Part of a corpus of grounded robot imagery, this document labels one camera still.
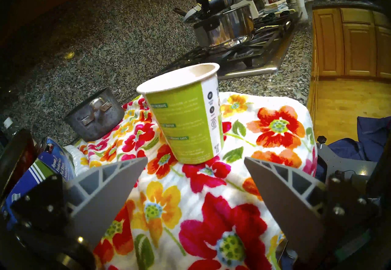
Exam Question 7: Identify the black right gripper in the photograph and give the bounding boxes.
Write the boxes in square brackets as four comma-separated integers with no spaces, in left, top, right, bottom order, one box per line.
[183,0,226,23]

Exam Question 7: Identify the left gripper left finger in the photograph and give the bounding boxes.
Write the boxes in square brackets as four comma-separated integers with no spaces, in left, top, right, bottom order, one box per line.
[66,157,148,248]

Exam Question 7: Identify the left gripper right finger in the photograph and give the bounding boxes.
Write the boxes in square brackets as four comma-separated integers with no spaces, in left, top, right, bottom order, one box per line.
[244,157,326,264]

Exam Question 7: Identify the green white paper oats cup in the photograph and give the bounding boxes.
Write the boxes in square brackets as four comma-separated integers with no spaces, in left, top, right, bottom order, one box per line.
[136,63,225,164]

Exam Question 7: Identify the stainless steel pot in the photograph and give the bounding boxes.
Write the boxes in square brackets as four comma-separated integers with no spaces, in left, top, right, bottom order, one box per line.
[192,5,255,49]

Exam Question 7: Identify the white toaster oven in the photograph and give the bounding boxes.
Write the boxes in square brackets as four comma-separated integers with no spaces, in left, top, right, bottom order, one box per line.
[229,0,266,20]

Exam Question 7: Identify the blue foil box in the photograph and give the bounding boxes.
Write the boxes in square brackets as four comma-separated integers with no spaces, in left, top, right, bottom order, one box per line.
[2,137,76,221]

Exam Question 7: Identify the floral kitchen towel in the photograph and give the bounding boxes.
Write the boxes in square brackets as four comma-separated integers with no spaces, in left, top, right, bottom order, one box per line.
[63,92,318,270]

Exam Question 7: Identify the steel gas cooktop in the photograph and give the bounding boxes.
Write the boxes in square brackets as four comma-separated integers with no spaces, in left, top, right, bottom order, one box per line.
[150,10,303,80]

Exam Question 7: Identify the small dark saucepan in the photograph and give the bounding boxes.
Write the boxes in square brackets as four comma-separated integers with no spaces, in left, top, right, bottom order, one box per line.
[64,87,125,142]

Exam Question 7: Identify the folded dish towels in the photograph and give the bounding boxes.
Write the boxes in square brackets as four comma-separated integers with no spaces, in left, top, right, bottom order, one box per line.
[263,0,289,15]

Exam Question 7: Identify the tall white cup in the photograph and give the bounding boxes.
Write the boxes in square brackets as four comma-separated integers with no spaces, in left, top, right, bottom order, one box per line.
[293,0,309,20]

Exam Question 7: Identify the blue cloth cover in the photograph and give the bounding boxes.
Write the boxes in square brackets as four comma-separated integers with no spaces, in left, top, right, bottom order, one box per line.
[327,116,391,163]

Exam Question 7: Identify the white capped dark bottle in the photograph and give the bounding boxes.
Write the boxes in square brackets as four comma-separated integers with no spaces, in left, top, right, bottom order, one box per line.
[2,117,22,135]

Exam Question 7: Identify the wooden upper cabinet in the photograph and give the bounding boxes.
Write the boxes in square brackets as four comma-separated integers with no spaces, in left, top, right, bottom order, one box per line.
[0,0,98,50]

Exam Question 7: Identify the wooden lower cabinets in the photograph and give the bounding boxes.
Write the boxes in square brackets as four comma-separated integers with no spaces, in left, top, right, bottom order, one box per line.
[307,7,391,114]

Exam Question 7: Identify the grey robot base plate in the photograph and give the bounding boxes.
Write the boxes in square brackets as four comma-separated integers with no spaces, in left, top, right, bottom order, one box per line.
[316,136,378,178]

